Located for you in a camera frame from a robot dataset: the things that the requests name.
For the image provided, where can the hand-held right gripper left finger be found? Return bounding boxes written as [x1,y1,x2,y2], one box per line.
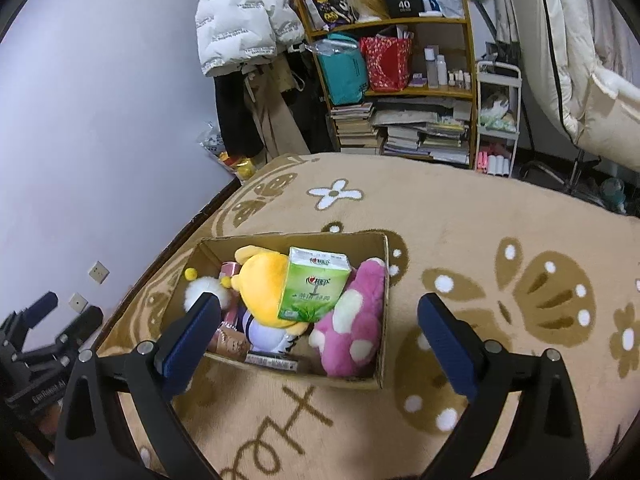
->
[52,292,223,480]

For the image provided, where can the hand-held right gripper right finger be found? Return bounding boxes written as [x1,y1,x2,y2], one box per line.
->
[417,292,591,480]

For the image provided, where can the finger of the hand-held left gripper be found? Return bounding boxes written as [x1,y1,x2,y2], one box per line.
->
[17,306,105,367]
[0,291,59,342]

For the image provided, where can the white fluffy plush keychain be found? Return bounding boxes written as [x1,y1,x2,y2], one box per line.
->
[183,267,242,317]

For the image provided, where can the yellow plush dog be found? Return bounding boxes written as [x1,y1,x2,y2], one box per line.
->
[232,245,314,337]

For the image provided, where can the pink plush toy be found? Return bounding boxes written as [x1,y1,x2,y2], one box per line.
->
[308,257,389,379]

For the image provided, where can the cardboard box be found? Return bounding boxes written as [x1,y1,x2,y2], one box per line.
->
[177,231,391,391]

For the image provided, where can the green tissue packet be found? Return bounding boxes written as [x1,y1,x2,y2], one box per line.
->
[276,246,351,324]

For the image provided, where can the purple and white plush toy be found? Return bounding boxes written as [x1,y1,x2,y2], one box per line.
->
[240,310,302,357]

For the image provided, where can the pink and white rolls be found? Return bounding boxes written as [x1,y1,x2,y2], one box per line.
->
[477,144,512,177]

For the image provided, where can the pile of small packets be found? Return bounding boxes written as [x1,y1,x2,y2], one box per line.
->
[200,122,262,182]

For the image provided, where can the metal chair stand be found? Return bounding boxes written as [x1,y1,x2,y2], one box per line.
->
[520,146,602,197]

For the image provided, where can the stack of books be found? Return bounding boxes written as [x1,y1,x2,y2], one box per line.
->
[330,100,474,166]

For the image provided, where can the black hanging coat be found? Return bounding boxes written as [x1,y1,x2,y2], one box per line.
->
[214,55,267,159]

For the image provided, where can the white plush cat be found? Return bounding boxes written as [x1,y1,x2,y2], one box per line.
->
[480,92,517,122]

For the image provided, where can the white trolley cart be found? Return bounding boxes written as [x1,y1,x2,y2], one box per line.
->
[475,60,524,179]

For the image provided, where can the beige hanging coat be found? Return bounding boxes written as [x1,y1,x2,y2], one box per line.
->
[242,55,312,161]

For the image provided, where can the row of cosmetic bottles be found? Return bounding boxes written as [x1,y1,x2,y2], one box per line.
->
[423,46,474,89]

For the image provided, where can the red gift bag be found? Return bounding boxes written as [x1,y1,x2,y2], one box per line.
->
[359,35,415,94]

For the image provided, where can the teal bag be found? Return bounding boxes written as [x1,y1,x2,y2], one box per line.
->
[315,34,372,106]

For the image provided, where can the wooden bookshelf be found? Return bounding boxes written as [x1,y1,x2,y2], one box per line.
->
[292,0,477,171]

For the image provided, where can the white duvet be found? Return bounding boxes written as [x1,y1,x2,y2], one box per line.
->
[489,0,640,172]

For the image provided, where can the white puffer jacket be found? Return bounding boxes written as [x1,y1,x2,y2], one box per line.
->
[195,0,307,79]

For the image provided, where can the black paper bag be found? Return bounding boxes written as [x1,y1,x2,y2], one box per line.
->
[383,0,426,19]

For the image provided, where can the black printed bag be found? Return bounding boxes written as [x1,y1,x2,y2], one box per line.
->
[299,0,352,31]

